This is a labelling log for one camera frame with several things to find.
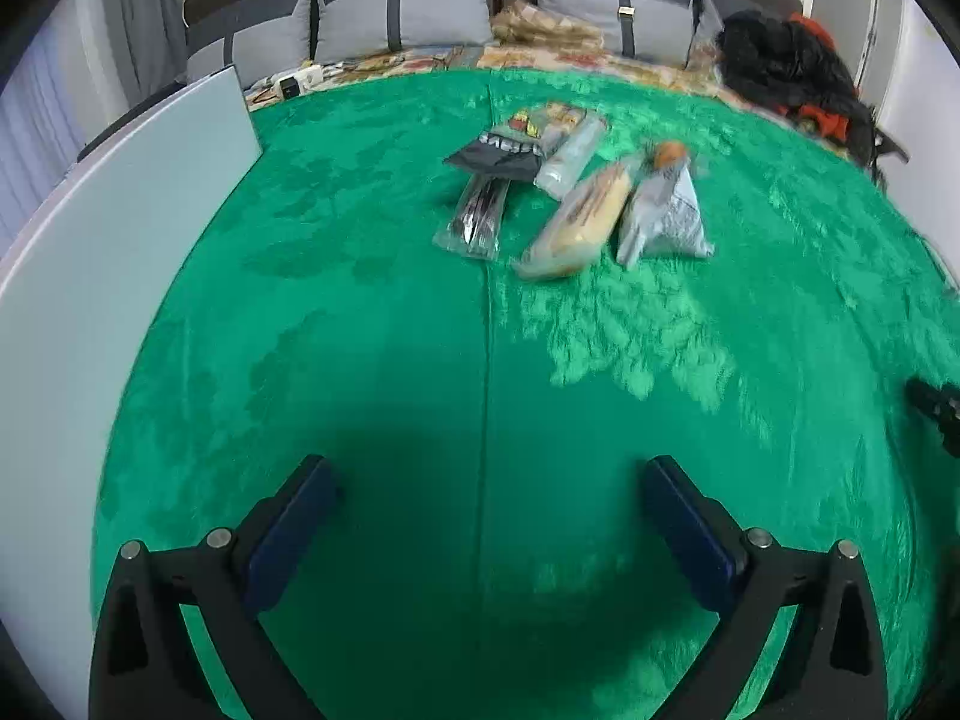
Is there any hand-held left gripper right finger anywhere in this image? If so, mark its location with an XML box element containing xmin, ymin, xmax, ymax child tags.
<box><xmin>641</xmin><ymin>455</ymin><xmax>890</xmax><ymax>720</ymax></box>

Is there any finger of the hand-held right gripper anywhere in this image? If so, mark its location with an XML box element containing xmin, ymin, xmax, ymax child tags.
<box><xmin>904</xmin><ymin>377</ymin><xmax>960</xmax><ymax>458</ymax></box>

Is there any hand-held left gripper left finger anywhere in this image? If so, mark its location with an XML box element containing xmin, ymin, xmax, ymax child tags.
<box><xmin>88</xmin><ymin>454</ymin><xmax>342</xmax><ymax>720</ymax></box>

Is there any white storage box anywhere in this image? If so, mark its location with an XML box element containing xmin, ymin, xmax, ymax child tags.
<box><xmin>0</xmin><ymin>64</ymin><xmax>263</xmax><ymax>691</ymax></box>

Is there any silver snack packet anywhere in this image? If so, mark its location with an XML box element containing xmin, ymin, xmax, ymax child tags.
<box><xmin>616</xmin><ymin>157</ymin><xmax>715</xmax><ymax>267</ymax></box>

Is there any clear bread packet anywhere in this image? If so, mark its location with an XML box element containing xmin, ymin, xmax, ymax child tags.
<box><xmin>511</xmin><ymin>157</ymin><xmax>646</xmax><ymax>282</ymax></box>

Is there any clear packet with dark utensils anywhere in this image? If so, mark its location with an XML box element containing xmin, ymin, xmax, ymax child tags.
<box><xmin>433</xmin><ymin>174</ymin><xmax>515</xmax><ymax>262</ymax></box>

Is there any long clear biscuit packet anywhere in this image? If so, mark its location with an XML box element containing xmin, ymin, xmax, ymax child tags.
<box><xmin>534</xmin><ymin>114</ymin><xmax>608</xmax><ymax>200</ymax></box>

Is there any black snack packet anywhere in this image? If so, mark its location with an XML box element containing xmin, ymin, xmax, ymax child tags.
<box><xmin>442</xmin><ymin>131</ymin><xmax>545</xmax><ymax>182</ymax></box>

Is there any yellow snack packet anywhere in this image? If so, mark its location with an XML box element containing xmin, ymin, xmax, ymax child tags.
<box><xmin>510</xmin><ymin>103</ymin><xmax>593</xmax><ymax>142</ymax></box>

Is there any green patterned blanket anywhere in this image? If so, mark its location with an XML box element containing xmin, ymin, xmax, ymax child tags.
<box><xmin>90</xmin><ymin>67</ymin><xmax>960</xmax><ymax>720</ymax></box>

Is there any black and red clothes pile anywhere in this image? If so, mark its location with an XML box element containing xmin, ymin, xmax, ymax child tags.
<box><xmin>780</xmin><ymin>13</ymin><xmax>852</xmax><ymax>136</ymax></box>

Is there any white door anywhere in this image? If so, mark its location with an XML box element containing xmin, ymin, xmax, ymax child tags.
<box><xmin>855</xmin><ymin>0</ymin><xmax>908</xmax><ymax>113</ymax></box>

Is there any black jacket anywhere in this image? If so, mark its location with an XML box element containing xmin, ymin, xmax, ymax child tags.
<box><xmin>716</xmin><ymin>9</ymin><xmax>875</xmax><ymax>158</ymax></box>

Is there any grey two-tone pillow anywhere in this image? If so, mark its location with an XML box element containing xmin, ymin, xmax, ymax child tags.
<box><xmin>311</xmin><ymin>0</ymin><xmax>496</xmax><ymax>65</ymax></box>
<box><xmin>525</xmin><ymin>0</ymin><xmax>702</xmax><ymax>65</ymax></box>
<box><xmin>686</xmin><ymin>0</ymin><xmax>732</xmax><ymax>68</ymax></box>
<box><xmin>184</xmin><ymin>0</ymin><xmax>320</xmax><ymax>83</ymax></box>

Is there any white charger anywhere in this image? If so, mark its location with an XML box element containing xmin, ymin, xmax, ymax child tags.
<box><xmin>270</xmin><ymin>64</ymin><xmax>331</xmax><ymax>100</ymax></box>

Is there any white sheer curtain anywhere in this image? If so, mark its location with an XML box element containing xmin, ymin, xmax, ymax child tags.
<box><xmin>0</xmin><ymin>15</ymin><xmax>83</xmax><ymax>256</ymax></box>

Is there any floral bedsheet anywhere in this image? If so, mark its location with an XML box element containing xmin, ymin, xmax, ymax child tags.
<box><xmin>244</xmin><ymin>45</ymin><xmax>751</xmax><ymax>110</ymax></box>

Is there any beige knitted cloth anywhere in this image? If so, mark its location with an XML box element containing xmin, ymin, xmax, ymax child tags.
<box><xmin>491</xmin><ymin>1</ymin><xmax>605</xmax><ymax>53</ymax></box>

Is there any grey curtain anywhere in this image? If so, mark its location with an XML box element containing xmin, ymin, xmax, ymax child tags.
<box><xmin>112</xmin><ymin>0</ymin><xmax>188</xmax><ymax>106</ymax></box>

